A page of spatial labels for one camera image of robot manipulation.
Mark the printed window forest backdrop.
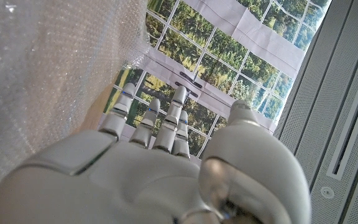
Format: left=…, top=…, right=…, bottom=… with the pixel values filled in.
left=98, top=0, right=334, bottom=159

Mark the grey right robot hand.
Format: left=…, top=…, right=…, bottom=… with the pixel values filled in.
left=0, top=82, right=312, bottom=224

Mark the white ceiling vent slot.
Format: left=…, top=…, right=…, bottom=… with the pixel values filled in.
left=326, top=43, right=358, bottom=181

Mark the clear bubble wrap sheet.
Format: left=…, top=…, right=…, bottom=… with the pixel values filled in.
left=0, top=0, right=151, bottom=203

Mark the round white ceiling fixture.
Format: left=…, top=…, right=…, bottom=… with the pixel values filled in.
left=320, top=185, right=335, bottom=200

